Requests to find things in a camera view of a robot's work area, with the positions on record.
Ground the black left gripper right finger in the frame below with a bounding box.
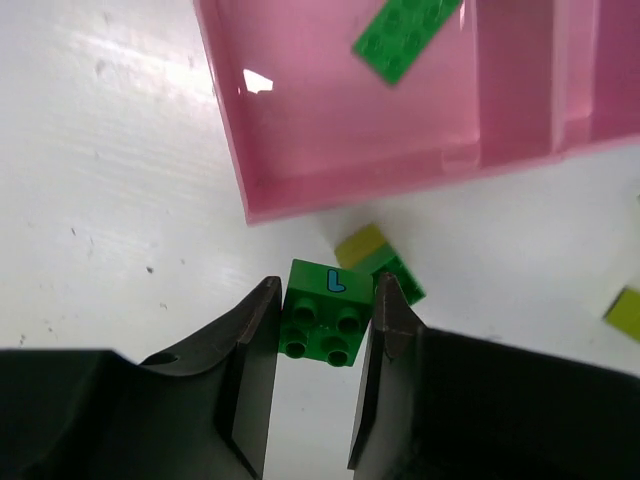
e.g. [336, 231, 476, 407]
[348, 273, 639, 479]

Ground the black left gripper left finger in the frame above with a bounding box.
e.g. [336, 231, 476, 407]
[1, 276, 282, 479]

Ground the green square lego brick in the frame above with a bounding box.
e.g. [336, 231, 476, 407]
[279, 259, 374, 367]

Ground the green and yellow lego stack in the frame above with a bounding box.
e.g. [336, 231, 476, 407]
[334, 223, 426, 306]

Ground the green long lego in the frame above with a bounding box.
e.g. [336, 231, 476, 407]
[352, 0, 464, 86]

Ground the pink two-compartment bin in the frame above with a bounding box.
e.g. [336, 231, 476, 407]
[195, 1, 639, 223]

